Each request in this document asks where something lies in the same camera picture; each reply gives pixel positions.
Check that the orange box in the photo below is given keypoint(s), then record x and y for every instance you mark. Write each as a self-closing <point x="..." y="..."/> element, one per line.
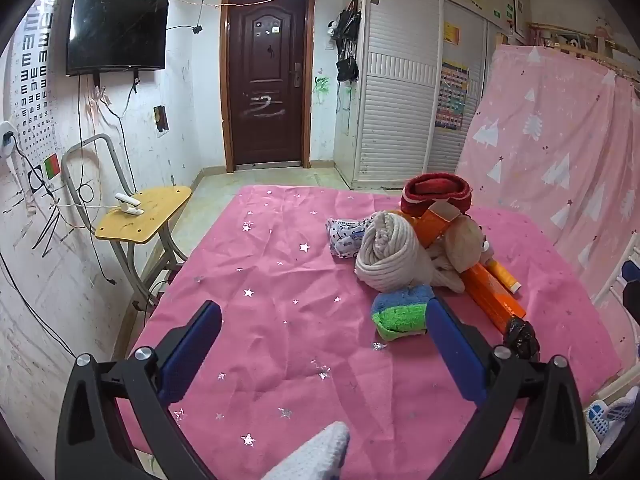
<point x="492" y="297"/>

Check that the black hanging bags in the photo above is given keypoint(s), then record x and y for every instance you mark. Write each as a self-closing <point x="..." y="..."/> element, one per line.
<point x="347" y="25"/>

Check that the dark brown door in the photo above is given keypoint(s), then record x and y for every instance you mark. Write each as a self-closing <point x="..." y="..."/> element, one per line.
<point x="267" y="85"/>

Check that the red green sticker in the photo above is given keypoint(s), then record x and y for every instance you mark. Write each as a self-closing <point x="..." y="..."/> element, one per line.
<point x="51" y="167"/>

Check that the small orange carton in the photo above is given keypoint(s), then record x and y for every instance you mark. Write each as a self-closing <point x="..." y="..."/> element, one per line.
<point x="435" y="227"/>

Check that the black wall television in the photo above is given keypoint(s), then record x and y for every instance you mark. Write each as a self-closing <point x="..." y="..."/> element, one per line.
<point x="117" y="20"/>

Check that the white power strip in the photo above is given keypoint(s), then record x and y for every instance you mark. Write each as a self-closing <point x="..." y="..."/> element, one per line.
<point x="7" y="140"/>

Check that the small brown wall picture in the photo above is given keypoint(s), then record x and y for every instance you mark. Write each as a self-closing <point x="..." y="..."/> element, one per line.
<point x="160" y="119"/>

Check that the beige knit cloth roll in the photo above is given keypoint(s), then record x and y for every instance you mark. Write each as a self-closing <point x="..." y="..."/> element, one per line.
<point x="390" y="255"/>

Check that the yellow red notice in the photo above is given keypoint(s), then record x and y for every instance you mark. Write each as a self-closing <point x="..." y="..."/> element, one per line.
<point x="451" y="33"/>

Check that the blue green sponge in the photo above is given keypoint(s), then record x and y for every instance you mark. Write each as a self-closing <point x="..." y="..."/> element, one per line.
<point x="400" y="312"/>

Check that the pink tree-print sheet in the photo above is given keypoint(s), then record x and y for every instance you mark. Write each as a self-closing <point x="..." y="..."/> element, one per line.
<point x="550" y="135"/>

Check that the grey metal chair frame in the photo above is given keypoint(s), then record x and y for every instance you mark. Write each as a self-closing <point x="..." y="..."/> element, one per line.
<point x="114" y="160"/>

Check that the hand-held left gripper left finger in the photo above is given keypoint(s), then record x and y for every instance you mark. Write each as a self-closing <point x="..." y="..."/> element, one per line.
<point x="192" y="345"/>

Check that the pink star tablecloth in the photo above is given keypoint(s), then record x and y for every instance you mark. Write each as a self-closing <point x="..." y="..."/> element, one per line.
<point x="280" y="285"/>

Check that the colourful grid poster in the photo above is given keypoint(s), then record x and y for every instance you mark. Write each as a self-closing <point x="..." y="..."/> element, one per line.
<point x="452" y="97"/>

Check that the patterned tissue pack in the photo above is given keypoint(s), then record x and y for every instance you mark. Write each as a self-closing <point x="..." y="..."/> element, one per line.
<point x="347" y="237"/>

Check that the white knit cloth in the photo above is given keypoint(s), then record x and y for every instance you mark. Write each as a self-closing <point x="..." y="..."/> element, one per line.
<point x="312" y="455"/>

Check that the black plastic bag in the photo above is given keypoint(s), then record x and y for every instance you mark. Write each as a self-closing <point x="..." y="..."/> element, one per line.
<point x="521" y="339"/>

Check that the yellow wooden desk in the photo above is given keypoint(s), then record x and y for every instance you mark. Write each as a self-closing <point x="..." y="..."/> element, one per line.
<point x="150" y="215"/>

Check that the wooden bed frame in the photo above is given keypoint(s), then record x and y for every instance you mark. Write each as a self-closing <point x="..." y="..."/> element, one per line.
<point x="600" y="49"/>

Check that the red knit hat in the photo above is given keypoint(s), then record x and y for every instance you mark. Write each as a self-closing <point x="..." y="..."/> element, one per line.
<point x="435" y="187"/>

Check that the white blue sneaker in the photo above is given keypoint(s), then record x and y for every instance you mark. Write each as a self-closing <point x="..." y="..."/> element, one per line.
<point x="622" y="425"/>
<point x="597" y="420"/>

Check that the small white device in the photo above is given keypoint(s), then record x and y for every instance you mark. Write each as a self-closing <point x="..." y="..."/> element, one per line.
<point x="127" y="202"/>

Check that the white louvred wardrobe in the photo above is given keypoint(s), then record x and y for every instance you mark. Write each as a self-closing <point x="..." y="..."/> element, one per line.
<point x="395" y="110"/>

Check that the white metal frame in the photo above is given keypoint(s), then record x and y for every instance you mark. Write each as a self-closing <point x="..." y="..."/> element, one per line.
<point x="612" y="280"/>

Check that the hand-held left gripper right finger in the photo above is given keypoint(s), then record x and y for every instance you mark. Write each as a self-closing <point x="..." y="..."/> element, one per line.
<point x="455" y="355"/>

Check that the eye chart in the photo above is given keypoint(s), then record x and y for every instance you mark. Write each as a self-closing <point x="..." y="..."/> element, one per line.
<point x="35" y="60"/>

